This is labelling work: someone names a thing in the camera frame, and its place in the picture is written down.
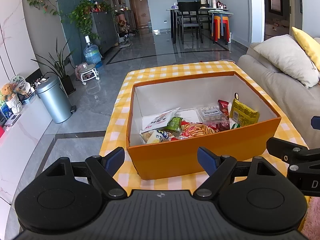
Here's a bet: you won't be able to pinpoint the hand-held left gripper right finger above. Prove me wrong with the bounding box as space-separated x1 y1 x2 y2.
194 147 274 197

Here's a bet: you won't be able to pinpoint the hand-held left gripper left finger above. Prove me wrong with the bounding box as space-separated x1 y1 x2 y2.
47 147 125 197

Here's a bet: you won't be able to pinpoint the red fries snack packet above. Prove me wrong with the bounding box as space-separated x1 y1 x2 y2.
175 122 219 141

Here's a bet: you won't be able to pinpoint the orange cardboard box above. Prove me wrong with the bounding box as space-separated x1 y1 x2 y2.
126 71 282 180

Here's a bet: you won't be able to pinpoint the clear pack of white candies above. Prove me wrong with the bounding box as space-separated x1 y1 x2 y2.
197 106 223 123

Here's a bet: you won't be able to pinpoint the yellow packet with hang hole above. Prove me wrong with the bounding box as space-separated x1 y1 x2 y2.
229 93 259 127

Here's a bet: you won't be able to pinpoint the green snack bag brown balls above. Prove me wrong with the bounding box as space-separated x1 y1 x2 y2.
167 117 183 137

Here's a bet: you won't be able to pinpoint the dark red biscuit stick packet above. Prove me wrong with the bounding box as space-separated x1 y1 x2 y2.
217 99 231 131

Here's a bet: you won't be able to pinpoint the white packet red print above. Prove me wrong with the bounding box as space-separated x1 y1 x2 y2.
140 107 181 132

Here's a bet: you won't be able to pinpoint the pink fluffy cloth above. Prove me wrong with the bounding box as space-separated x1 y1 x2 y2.
297 196 320 240

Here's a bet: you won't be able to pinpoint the beige sofa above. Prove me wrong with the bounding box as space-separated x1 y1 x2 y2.
237 36 320 150

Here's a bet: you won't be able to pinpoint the yellow checked tablecloth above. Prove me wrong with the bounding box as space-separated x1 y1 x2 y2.
99 60 310 198

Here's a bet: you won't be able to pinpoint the beige pillow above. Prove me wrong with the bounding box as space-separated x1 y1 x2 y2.
253 34 320 89

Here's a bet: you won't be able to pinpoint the yellow pillow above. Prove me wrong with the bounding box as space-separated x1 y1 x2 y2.
291 27 320 72

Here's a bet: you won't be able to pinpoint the silver trash can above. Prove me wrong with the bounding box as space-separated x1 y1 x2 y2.
37 76 73 124

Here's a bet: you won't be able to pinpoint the white low cabinet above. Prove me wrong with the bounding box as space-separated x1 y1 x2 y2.
0 97 54 205

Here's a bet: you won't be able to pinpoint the white rolling stool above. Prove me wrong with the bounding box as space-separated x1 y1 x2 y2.
75 63 99 86

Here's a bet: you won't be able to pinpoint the long-leaf potted plant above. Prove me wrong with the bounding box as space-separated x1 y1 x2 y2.
31 37 77 96

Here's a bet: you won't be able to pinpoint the blue water jug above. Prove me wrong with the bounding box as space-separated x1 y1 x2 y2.
83 35 103 68

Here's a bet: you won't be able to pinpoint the white tablet device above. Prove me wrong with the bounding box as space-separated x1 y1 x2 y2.
4 114 21 127

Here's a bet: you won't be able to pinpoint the white basket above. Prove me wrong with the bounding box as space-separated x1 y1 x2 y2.
5 94 23 114

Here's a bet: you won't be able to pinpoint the round printed fan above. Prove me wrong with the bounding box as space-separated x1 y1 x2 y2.
10 75 27 92

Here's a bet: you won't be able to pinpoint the teddy bear plush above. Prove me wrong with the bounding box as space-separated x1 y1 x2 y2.
1 83 13 102

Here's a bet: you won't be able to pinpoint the grey cabinet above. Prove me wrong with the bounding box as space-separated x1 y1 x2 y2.
90 11 118 55

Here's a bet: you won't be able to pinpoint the stacked orange stools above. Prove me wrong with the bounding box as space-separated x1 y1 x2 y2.
212 15 231 43

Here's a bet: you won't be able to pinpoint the bushy green pothos plant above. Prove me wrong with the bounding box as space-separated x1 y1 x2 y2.
67 0 101 41

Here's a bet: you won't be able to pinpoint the dining table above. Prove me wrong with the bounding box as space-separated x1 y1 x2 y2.
166 7 234 46

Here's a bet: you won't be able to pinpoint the brown door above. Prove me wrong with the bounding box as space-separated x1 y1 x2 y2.
129 0 151 29

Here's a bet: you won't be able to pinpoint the black dining chair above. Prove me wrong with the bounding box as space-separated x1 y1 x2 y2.
177 1 204 44

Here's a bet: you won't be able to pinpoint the trailing vine plant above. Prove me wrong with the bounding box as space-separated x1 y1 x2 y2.
27 0 63 17

